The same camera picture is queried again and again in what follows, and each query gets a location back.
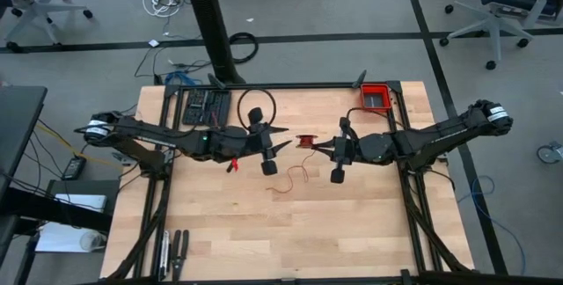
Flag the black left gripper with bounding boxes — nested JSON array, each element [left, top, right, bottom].
[[219, 107, 293, 176]]

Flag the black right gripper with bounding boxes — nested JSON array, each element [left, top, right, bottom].
[[312, 116, 365, 185]]

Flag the thin red wire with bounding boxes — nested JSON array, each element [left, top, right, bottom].
[[266, 135, 318, 194]]

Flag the red collapsible bin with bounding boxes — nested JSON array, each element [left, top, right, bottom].
[[360, 83, 393, 113]]

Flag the black control box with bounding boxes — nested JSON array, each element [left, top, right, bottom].
[[181, 88, 233, 128]]

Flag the black tower fan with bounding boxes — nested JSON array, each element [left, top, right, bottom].
[[181, 0, 246, 85]]

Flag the silver hand tool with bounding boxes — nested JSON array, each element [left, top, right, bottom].
[[157, 230, 172, 281]]

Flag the black power adapter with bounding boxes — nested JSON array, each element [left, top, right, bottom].
[[61, 156, 88, 182]]

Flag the white flat device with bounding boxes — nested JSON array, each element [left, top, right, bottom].
[[54, 193, 108, 215]]

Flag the clear plastic cup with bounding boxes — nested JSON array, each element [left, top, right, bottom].
[[78, 230, 108, 252]]

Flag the grey caster wheel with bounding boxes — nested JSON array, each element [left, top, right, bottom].
[[536, 141, 563, 165]]

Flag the white board sheet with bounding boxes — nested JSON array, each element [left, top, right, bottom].
[[33, 221, 109, 254]]

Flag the black desk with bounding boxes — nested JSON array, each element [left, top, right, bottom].
[[0, 84, 49, 201]]

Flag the grey office chair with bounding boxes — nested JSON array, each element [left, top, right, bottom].
[[0, 0, 94, 54]]

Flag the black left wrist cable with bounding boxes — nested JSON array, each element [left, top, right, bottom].
[[237, 88, 277, 130]]

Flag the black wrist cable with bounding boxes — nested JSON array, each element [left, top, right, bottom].
[[237, 88, 277, 130], [338, 106, 399, 140]]

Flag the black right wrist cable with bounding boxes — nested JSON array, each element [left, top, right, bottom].
[[338, 106, 399, 140]]

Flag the black frame bracket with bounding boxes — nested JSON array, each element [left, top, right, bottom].
[[207, 72, 229, 91], [351, 69, 369, 90]]

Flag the black coiled floor cable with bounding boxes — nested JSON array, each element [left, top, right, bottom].
[[228, 31, 260, 64]]

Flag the blue cable bundle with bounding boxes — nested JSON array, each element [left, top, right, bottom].
[[164, 70, 198, 87]]

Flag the black-handled pliers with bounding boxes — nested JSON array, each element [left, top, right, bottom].
[[170, 229, 191, 282]]

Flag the blue floor cable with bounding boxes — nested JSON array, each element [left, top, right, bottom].
[[457, 174, 527, 276]]

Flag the yellow floor cable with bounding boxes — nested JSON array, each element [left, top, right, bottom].
[[36, 121, 125, 172]]

